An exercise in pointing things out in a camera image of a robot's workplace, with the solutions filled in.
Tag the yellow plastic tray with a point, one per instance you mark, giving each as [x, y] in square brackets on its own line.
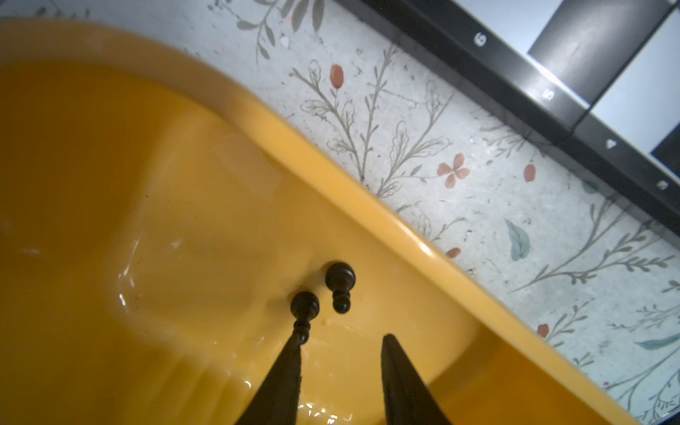
[157, 220]

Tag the black white chessboard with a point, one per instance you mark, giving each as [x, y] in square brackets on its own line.
[597, 79]

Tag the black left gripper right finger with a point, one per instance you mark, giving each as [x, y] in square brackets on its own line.
[407, 399]

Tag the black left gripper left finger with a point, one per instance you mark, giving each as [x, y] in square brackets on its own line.
[277, 399]

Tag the black chess pawn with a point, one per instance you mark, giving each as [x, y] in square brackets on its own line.
[340, 278]
[305, 307]

